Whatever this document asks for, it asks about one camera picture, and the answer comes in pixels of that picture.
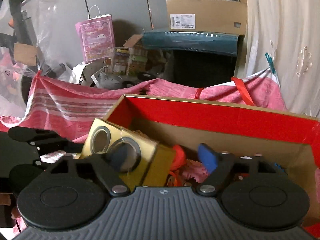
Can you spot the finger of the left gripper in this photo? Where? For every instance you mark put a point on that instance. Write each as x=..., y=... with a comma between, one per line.
x=46, y=141
x=22, y=175

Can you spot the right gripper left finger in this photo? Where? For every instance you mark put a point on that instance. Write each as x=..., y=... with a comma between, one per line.
x=107, y=167

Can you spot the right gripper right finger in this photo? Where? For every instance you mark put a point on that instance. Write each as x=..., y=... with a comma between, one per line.
x=219, y=167

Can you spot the gold box with round windows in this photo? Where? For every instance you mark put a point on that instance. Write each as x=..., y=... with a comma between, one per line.
x=137, y=159

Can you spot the pink toy comb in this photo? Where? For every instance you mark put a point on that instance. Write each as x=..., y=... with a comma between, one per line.
x=194, y=170

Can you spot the red cardboard box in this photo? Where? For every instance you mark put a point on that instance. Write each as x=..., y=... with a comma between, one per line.
x=287, y=139

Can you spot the orange toy in box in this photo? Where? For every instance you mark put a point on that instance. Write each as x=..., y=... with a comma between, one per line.
x=175, y=178

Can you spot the clear plastic bag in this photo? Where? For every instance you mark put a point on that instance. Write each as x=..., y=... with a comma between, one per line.
x=26, y=32

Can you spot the colourful small box stack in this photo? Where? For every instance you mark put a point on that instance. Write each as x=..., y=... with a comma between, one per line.
x=129, y=60

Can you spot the teal clothes peg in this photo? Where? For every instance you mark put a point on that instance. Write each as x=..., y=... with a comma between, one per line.
x=270, y=63

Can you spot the pink paper gift bag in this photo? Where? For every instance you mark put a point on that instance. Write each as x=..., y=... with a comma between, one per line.
x=96, y=35

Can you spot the teal padded cushion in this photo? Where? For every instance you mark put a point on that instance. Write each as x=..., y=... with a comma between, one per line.
x=207, y=42

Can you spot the brown shoe box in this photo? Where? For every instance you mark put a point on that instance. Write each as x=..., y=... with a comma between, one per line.
x=218, y=16

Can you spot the white lace curtain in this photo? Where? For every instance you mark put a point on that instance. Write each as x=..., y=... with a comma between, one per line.
x=287, y=30

